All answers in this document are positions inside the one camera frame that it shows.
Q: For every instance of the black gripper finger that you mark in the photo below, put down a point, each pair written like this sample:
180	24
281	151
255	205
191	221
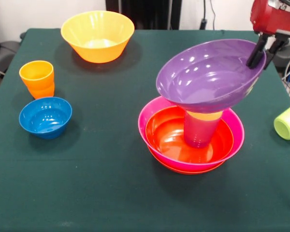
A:
274	50
257	53

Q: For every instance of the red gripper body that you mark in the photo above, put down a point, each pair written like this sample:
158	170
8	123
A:
268	21

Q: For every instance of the purple plastic bowl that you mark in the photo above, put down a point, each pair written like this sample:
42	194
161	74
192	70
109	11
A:
207	84

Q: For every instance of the large pink plastic bowl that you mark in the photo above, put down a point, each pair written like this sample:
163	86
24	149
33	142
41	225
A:
236	125

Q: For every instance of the yellow plastic cup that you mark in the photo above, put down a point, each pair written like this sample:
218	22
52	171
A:
205	116

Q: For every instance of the purple plastic cup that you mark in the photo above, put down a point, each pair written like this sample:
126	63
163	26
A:
199	135

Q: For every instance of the red plastic bowl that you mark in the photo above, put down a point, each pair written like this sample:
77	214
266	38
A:
183	171
164	137

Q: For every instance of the large orange plastic bowl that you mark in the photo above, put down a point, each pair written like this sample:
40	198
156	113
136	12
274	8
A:
97	33

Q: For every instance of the lime green plastic cup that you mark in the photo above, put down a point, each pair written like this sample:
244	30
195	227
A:
287	125

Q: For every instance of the dark green table cloth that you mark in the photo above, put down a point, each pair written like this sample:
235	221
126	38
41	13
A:
87	181

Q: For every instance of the orange plastic cup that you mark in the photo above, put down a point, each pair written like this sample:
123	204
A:
36	72
42	93

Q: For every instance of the small blue plastic bowl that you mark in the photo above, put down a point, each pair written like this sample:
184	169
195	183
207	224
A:
44	118

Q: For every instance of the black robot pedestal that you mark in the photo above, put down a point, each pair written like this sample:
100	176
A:
145	14

